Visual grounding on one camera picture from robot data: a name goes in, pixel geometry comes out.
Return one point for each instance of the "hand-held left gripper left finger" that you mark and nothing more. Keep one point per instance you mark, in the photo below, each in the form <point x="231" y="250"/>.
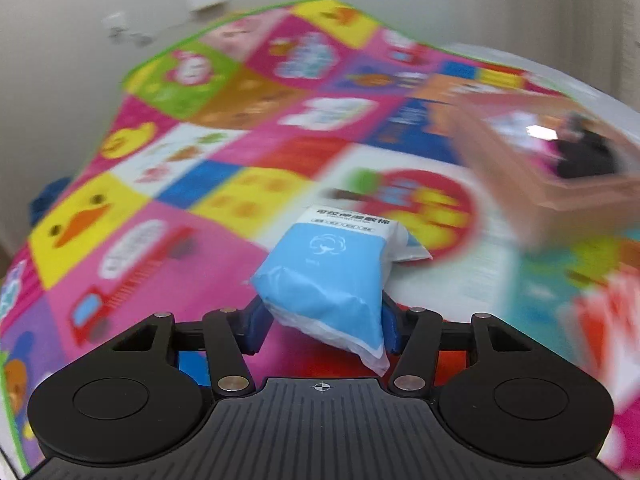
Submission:
<point x="257" y="322"/>

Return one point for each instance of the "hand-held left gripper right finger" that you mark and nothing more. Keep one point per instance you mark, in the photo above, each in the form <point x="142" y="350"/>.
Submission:
<point x="392" y="325"/>

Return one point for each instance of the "blue and white cotton packet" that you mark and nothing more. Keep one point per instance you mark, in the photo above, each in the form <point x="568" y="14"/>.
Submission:
<point x="320" y="280"/>

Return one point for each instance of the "pink cardboard box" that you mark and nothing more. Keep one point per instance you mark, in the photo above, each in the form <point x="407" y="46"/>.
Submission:
<point x="505" y="175"/>

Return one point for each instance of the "colourful cartoon play mat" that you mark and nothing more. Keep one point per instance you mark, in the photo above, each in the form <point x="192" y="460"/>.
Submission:
<point x="150" y="185"/>

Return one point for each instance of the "black plush toy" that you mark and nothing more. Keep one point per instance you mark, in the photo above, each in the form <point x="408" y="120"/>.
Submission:
<point x="585" y="152"/>

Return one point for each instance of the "white wall socket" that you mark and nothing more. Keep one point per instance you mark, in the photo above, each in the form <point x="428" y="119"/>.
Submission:
<point x="116" y="25"/>

